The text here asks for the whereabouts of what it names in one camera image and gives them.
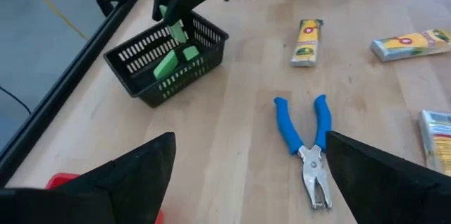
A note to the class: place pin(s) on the black slotted plastic basket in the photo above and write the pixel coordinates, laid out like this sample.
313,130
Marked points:
141,76

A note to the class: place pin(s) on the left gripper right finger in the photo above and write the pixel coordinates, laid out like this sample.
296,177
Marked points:
380,188

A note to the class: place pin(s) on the red slotted plastic basket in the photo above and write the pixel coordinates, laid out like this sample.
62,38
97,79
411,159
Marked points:
60,180

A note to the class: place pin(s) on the green eraser block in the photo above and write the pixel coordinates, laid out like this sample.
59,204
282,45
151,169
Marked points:
165,65
191,53
178,32

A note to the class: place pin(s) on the yellow crayon box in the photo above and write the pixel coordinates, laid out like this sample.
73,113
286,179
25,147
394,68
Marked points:
438,139
405,45
306,46

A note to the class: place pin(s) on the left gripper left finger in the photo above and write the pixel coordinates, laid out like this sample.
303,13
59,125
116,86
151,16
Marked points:
123,188

